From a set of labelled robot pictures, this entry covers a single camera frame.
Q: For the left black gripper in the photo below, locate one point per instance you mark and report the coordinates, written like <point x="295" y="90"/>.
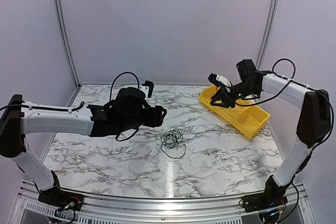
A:
<point x="156" y="118"/>

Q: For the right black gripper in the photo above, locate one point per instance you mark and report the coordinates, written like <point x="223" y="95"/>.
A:
<point x="224" y="96"/>

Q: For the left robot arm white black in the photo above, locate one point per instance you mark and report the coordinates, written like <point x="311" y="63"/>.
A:
<point x="128" y="111"/>

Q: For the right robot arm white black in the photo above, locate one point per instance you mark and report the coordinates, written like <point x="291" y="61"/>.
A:
<point x="312" y="125"/>

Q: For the yellow bin left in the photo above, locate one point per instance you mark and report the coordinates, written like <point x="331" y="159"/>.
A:
<point x="205" y="98"/>

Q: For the yellow bin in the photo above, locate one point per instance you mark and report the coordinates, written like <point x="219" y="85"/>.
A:
<point x="229" y="115"/>
<point x="205" y="98"/>
<point x="250" y="122"/>

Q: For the yellow bin middle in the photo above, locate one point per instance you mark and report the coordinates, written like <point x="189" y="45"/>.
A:
<point x="229" y="115"/>

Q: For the yellow bin right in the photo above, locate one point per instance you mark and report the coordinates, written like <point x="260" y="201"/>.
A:
<point x="250" y="122"/>

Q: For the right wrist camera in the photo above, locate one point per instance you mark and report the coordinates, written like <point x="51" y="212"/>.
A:
<point x="219" y="80"/>

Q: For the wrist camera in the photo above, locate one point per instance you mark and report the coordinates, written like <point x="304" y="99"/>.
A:
<point x="219" y="80"/>
<point x="147" y="87"/>

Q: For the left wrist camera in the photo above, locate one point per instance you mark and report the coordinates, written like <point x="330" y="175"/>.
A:
<point x="147" y="87"/>

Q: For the aluminium front rail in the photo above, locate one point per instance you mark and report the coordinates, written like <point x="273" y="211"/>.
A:
<point x="97" y="208"/>

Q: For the right aluminium frame post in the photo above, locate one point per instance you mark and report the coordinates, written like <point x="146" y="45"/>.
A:
<point x="270" y="21"/>

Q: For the aluminium frame post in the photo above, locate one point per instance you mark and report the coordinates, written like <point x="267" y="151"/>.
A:
<point x="270" y="21"/>
<point x="66" y="44"/>

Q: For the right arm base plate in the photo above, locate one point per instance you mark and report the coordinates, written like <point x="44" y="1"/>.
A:
<point x="257" y="202"/>

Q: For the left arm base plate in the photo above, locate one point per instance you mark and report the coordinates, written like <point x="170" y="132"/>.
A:
<point x="61" y="199"/>

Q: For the left aluminium frame post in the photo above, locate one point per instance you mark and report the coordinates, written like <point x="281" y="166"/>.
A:
<point x="66" y="44"/>

